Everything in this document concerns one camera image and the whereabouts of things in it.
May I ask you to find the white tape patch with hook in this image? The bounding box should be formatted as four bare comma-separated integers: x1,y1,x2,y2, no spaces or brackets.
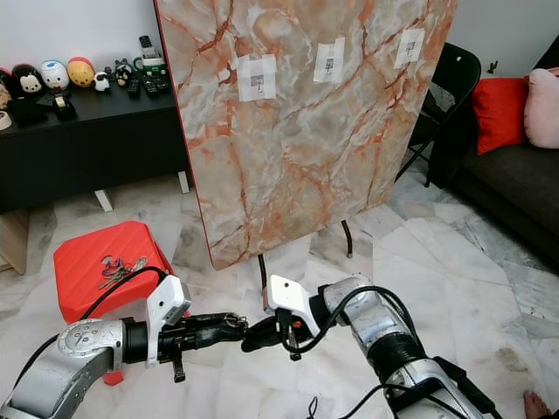
393,28,426,69
236,54,278,102
314,37,347,85

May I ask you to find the red plastic stool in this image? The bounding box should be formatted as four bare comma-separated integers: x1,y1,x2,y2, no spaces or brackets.
54,221,176,385

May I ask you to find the marble pattern folding table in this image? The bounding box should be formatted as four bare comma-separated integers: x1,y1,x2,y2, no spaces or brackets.
155,0,459,270

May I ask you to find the light wooden cabinet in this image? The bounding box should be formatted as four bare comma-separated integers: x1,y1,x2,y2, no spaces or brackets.
0,208,29,274

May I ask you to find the black TV console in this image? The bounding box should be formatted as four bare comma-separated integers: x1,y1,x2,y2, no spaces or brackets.
0,79,193,213

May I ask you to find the dark grey sofa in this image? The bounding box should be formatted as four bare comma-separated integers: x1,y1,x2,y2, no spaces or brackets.
428,61,559,263

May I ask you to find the person's bare foot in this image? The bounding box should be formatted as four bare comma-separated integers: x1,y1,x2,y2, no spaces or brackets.
524,390,559,419

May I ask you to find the black tape dispenser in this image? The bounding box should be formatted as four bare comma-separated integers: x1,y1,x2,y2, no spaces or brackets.
54,92,78,120

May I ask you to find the black white animal figure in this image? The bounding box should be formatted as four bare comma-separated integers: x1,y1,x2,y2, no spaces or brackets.
112,59,134,86

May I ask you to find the black wallet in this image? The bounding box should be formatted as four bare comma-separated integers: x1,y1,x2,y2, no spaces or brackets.
9,96,49,126

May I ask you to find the yellow bear plush toy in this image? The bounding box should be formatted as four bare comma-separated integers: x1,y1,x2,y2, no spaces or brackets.
66,57,95,88

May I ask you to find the red cushion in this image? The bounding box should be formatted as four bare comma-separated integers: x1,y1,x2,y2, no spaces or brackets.
472,77,529,156

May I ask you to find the white duck plush toy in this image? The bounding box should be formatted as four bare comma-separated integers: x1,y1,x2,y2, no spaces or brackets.
40,59,69,91

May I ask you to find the black folding chair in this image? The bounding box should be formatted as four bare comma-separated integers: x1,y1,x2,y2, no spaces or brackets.
397,42,483,184

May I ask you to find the black mouse plush toy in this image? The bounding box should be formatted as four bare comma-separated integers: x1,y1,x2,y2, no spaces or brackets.
11,63,46,97

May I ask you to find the pink cushion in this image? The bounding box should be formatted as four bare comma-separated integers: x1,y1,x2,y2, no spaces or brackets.
524,68,559,149

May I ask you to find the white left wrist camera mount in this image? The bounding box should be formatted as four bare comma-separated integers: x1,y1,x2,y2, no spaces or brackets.
144,275,191,367

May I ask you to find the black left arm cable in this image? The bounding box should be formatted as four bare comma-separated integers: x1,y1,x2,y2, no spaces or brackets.
22,264,169,407

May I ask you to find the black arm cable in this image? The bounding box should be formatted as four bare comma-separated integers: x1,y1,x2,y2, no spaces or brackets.
22,264,169,407
293,284,424,359

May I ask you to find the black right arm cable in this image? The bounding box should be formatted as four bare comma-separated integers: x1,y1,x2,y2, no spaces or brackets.
293,284,424,359

